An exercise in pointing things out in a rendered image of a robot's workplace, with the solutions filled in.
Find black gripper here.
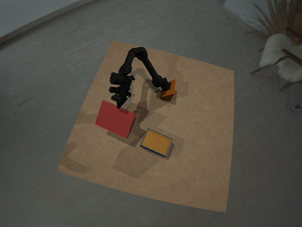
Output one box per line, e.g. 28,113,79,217
111,85,131,109

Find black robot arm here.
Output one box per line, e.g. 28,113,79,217
109,47,171,94

